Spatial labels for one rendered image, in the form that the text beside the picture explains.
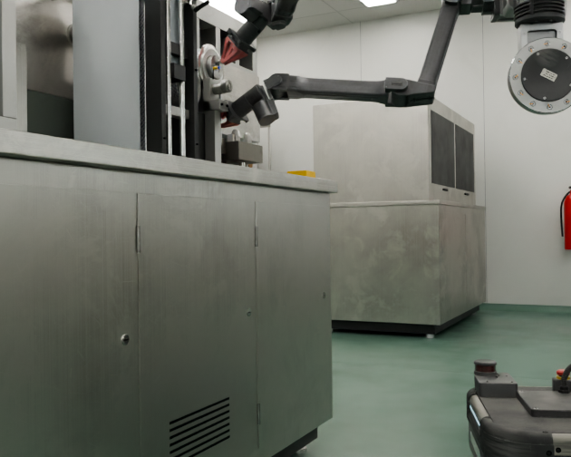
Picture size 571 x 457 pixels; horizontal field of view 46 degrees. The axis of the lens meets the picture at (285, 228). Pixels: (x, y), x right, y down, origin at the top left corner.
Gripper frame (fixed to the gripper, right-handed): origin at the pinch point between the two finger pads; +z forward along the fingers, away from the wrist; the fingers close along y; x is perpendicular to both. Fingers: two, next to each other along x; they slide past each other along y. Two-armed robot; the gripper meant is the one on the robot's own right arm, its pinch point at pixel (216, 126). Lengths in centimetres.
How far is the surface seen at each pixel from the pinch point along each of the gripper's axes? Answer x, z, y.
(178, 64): 0.2, -17.8, -42.0
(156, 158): -32, -18, -72
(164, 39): 5, -20, -48
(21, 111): -4, 7, -75
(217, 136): -7.7, -3.4, -10.2
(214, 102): 0.8, -8.6, -12.1
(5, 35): -13, -21, -104
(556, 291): -106, -12, 444
